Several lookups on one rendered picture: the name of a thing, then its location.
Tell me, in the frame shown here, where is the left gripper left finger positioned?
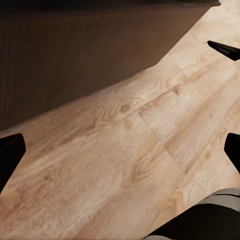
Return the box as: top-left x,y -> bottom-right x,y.
0,133 -> 26,193

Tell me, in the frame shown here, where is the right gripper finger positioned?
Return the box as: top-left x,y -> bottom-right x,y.
207,40 -> 240,61

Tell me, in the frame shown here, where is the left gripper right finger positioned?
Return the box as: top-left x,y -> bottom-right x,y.
224,133 -> 240,173

